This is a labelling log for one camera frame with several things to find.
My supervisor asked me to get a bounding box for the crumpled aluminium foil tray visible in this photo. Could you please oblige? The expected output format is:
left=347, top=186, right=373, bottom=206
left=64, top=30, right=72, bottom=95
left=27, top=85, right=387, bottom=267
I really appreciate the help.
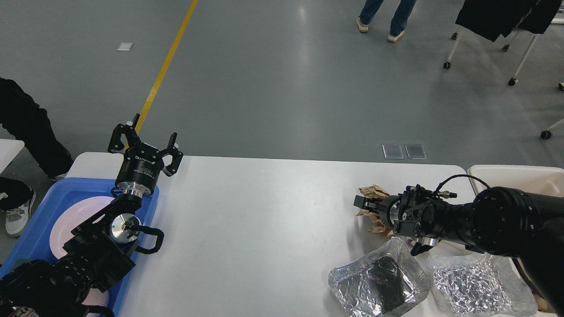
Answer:
left=328, top=237, right=432, bottom=317

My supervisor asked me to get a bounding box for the white caster leg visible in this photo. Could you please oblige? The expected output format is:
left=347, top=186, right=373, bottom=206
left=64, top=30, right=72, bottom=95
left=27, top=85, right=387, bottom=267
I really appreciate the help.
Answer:
left=540, top=119, right=564, bottom=139

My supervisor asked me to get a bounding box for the brown paper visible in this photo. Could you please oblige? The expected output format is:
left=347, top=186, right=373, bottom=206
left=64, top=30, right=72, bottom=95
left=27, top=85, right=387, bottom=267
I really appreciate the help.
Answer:
left=356, top=184, right=393, bottom=240

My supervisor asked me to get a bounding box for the pink plate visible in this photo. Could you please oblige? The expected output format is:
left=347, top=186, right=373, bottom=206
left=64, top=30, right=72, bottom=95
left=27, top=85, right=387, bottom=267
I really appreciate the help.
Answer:
left=49, top=196, right=113, bottom=259

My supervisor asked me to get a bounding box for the pink mug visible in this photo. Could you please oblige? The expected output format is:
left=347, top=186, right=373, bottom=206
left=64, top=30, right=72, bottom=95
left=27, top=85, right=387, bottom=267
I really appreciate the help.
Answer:
left=82, top=288, right=110, bottom=307

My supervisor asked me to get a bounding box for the rack with black clothes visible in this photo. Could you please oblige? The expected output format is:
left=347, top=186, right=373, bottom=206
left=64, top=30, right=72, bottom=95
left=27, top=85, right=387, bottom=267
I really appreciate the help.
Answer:
left=443, top=0, right=563, bottom=86

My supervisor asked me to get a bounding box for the clear floor plate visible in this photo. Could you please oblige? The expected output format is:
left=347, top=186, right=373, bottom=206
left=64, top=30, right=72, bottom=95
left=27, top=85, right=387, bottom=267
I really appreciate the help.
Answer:
left=382, top=144, right=404, bottom=160
left=405, top=144, right=427, bottom=160

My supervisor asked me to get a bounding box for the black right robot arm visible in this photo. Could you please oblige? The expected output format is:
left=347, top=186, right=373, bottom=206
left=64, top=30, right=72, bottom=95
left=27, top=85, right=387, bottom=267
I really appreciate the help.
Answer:
left=354, top=181, right=564, bottom=317

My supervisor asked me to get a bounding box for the white side table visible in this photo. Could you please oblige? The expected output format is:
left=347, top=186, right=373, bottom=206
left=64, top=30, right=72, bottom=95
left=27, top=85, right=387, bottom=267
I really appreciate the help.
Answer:
left=0, top=138, right=25, bottom=173

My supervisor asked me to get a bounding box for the left clear floor plate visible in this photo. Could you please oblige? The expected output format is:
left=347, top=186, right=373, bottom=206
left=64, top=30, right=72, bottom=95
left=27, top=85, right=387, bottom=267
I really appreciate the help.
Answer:
left=382, top=144, right=404, bottom=160

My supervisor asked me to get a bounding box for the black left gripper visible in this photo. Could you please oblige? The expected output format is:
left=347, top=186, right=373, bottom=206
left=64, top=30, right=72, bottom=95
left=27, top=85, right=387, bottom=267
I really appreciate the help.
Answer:
left=108, top=114, right=183, bottom=196

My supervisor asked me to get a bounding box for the clear plastic wrap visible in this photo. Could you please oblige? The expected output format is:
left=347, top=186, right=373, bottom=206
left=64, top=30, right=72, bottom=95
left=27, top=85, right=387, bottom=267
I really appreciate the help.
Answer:
left=427, top=254, right=538, bottom=317

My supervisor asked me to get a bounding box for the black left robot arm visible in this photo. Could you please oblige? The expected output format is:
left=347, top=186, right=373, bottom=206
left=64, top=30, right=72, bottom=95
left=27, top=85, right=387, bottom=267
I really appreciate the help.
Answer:
left=1, top=114, right=183, bottom=317

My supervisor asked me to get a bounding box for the beige plastic bin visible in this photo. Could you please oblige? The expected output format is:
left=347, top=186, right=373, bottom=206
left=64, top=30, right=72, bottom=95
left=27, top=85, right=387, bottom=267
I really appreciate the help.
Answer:
left=468, top=165, right=564, bottom=316

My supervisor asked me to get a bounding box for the right clear floor plate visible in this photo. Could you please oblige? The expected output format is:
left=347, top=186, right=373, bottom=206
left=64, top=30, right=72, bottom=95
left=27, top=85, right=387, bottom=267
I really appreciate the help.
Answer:
left=405, top=144, right=427, bottom=160

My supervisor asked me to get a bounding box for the person in blue jeans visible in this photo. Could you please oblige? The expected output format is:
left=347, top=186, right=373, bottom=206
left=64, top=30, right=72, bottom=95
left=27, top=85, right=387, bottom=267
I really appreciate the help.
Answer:
left=356, top=0, right=417, bottom=43

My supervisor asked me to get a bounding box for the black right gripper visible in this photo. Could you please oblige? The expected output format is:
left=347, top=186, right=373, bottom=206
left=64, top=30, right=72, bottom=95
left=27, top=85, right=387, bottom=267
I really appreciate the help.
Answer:
left=354, top=195, right=402, bottom=227

